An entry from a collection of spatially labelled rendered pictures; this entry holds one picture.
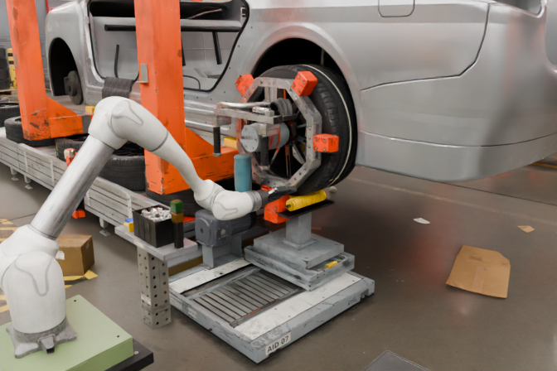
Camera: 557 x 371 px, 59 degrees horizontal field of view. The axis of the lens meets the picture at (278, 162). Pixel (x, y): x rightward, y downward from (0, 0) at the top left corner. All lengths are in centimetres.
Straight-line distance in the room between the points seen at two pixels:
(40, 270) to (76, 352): 28
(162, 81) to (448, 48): 134
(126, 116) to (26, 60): 266
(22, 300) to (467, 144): 162
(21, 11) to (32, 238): 268
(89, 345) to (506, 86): 169
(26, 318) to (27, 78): 280
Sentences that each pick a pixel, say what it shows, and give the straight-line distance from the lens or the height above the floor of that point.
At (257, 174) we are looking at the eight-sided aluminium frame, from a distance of 254.
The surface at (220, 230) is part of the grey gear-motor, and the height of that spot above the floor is 33.
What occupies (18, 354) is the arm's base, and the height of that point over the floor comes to 39.
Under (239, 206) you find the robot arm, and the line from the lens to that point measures 199.
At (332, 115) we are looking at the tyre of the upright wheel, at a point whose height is 97.
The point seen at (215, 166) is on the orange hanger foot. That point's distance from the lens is 277.
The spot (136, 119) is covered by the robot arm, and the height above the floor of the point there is 105.
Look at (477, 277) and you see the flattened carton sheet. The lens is 303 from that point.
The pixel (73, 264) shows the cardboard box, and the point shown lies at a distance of 306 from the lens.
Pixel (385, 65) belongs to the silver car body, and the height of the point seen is 120.
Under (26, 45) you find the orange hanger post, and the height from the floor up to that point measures 126.
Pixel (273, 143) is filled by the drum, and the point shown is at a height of 82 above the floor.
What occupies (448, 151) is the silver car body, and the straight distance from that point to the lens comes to 204.
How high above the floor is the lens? 131
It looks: 14 degrees down
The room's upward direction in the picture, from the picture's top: straight up
